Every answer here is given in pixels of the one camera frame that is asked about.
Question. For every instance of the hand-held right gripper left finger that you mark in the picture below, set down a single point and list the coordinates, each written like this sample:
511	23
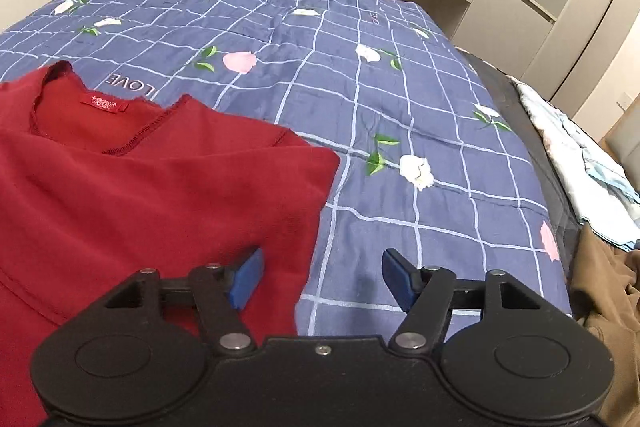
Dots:
246	279

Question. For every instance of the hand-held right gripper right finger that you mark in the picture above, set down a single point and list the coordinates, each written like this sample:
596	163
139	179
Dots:
398	279

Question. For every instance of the beige wooden headboard cabinet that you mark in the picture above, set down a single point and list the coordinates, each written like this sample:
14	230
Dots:
500	12

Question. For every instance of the blue checked floral quilt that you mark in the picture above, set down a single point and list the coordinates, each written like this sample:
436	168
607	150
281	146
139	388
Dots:
360	117

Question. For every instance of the brown cloth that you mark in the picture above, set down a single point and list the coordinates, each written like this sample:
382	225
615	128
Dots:
610	307

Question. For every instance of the red knit top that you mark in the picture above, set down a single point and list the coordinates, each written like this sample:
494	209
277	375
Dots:
150	197

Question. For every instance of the wall socket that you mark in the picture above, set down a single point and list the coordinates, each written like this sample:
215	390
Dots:
627	102

